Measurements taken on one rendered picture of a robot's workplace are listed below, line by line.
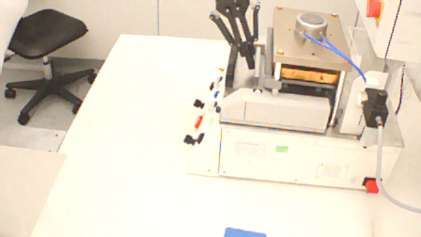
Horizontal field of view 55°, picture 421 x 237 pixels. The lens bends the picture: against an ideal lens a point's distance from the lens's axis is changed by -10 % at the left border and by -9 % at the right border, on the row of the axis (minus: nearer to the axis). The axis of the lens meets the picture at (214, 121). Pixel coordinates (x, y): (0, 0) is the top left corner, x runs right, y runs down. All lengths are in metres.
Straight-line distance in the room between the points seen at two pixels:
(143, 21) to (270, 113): 1.83
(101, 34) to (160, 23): 0.41
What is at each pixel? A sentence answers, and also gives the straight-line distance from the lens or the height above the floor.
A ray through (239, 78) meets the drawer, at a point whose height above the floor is 0.97.
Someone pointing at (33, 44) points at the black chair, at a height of 0.49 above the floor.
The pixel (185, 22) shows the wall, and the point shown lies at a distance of 2.70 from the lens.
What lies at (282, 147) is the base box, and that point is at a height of 0.88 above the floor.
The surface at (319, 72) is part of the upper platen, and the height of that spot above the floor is 1.06.
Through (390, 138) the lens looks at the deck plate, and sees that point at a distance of 1.11.
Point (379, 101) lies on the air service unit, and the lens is 0.90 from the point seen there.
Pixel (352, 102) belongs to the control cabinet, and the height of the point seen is 1.02.
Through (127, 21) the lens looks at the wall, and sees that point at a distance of 2.77.
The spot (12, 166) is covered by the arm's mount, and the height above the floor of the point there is 0.95.
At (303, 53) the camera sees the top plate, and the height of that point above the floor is 1.11.
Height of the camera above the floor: 1.58
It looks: 39 degrees down
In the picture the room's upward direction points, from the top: 3 degrees clockwise
